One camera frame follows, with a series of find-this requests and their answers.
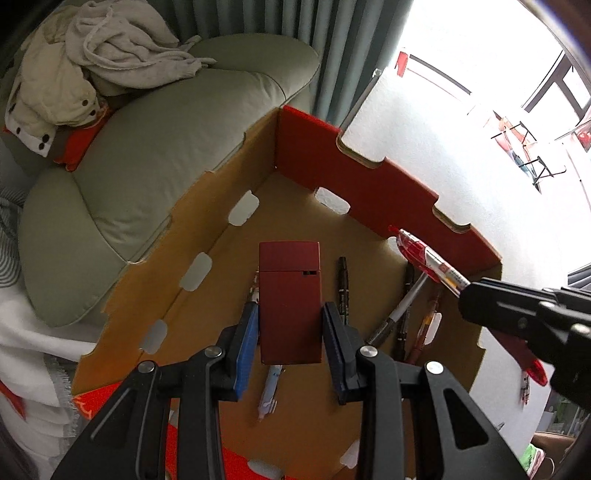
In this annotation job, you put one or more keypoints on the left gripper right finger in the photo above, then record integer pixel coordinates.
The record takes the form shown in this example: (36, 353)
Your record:
(452, 437)

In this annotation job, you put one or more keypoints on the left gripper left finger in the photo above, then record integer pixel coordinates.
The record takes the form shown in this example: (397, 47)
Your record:
(127, 437)

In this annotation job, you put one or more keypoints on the black yellow pen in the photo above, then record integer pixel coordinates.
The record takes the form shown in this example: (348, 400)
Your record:
(398, 352)

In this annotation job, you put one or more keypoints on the white silver pen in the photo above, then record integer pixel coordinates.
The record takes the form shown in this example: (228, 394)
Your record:
(379, 335)

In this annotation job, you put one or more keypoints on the black marker pen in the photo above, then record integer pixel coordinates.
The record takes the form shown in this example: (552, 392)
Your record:
(343, 289)

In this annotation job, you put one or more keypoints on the red box lighter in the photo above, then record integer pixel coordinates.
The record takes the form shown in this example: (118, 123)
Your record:
(290, 302)

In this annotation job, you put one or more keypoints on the light blue pen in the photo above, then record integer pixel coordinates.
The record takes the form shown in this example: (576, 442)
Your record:
(267, 401)

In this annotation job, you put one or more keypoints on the red clip gel pen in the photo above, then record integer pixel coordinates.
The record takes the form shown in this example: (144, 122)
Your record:
(420, 341)

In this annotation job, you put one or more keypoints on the red transparent pen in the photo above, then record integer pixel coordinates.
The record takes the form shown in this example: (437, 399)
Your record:
(426, 259)

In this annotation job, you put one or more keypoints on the red cardboard box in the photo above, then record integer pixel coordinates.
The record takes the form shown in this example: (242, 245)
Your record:
(280, 213)

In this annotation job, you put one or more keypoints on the beige sofa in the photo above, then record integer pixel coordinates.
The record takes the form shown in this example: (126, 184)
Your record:
(80, 230)

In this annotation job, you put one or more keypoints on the beige clothes pile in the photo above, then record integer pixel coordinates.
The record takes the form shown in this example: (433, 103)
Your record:
(81, 55)

